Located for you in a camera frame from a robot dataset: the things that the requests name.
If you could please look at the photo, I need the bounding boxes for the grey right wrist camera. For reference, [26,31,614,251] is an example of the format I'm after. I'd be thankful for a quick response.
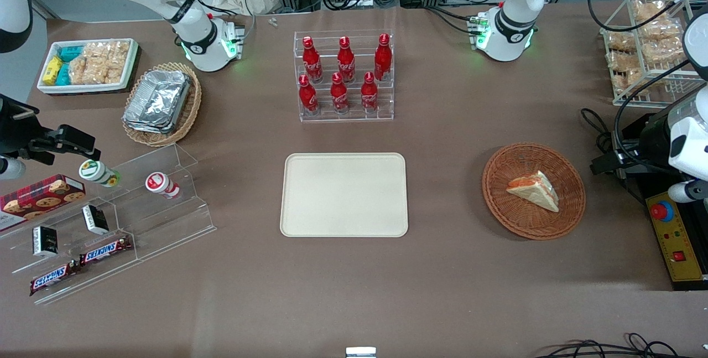
[0,158,27,181]

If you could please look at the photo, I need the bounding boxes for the red cola bottle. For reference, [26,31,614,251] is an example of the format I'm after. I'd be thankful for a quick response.
[374,33,393,82]
[330,72,350,115]
[337,37,356,84]
[361,72,379,114]
[298,74,319,116]
[302,36,324,84]

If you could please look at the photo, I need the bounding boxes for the clear acrylic stepped display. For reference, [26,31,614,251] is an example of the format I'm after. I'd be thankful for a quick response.
[0,143,217,307]

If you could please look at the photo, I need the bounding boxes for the stack of foil trays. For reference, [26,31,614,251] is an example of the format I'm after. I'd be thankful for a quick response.
[122,69,192,134]

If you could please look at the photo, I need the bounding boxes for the clear acrylic bottle rack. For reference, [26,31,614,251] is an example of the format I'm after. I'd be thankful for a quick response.
[293,29,395,123]

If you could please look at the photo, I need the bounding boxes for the yellow control panel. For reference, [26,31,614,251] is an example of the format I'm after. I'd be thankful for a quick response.
[645,191,708,283]

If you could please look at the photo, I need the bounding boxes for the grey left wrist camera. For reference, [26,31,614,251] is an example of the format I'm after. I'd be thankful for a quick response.
[667,180,708,204]

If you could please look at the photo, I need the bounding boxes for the black equipment stand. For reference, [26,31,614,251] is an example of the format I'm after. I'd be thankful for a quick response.
[618,112,708,292]

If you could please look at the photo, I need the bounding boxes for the red emergency stop button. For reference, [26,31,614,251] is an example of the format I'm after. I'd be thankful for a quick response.
[650,201,675,222]

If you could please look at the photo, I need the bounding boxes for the clear bag of rice crackers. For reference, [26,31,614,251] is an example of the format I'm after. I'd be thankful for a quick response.
[83,41,131,84]
[67,51,107,86]

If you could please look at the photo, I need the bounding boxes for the black floor cables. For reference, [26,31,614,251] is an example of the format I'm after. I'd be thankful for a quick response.
[532,333,708,358]

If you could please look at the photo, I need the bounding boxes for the round brown wicker basket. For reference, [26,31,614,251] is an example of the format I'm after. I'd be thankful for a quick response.
[482,143,587,241]

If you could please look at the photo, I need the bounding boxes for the oval tan wicker basket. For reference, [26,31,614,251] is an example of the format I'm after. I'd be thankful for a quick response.
[121,61,202,148]

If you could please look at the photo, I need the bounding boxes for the small black white box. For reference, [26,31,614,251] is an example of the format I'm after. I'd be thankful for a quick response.
[81,204,110,236]
[32,225,60,258]

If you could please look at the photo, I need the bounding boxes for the Snickers chocolate bar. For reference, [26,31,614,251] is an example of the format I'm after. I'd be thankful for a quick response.
[29,262,79,297]
[79,235,134,267]

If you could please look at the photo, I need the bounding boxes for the triangular sandwich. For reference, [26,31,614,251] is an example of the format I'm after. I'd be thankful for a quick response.
[506,170,560,214]

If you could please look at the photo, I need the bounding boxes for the beige rectangular tray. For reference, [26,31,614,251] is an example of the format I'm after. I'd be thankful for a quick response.
[280,152,409,238]

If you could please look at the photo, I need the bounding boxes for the bagged fried snack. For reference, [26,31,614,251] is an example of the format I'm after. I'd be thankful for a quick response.
[608,51,647,94]
[643,37,688,66]
[605,31,638,53]
[633,0,668,22]
[642,18,685,41]

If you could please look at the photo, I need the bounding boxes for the white wire rack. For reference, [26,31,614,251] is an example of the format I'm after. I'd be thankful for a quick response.
[600,0,708,108]

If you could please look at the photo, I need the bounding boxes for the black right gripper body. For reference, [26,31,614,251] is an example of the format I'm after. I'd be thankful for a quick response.
[0,94,42,158]

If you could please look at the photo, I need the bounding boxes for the red label yogurt bottle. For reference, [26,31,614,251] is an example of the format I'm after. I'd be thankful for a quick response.
[144,172,182,200]

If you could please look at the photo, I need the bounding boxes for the green label yogurt bottle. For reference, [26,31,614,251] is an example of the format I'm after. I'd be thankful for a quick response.
[78,159,121,188]

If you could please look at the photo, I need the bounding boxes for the white rectangular snack bin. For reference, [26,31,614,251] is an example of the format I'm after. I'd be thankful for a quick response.
[37,38,139,95]

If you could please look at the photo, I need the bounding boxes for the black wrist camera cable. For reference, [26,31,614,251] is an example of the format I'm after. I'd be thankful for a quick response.
[580,107,628,177]

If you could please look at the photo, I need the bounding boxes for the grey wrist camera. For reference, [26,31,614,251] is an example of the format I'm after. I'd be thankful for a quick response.
[0,158,27,181]
[667,180,708,204]

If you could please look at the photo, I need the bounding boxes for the red cookie box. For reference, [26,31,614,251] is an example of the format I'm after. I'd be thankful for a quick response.
[0,174,87,232]

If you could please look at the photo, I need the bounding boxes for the small yellow carton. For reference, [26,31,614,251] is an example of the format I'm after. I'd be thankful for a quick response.
[42,56,65,87]

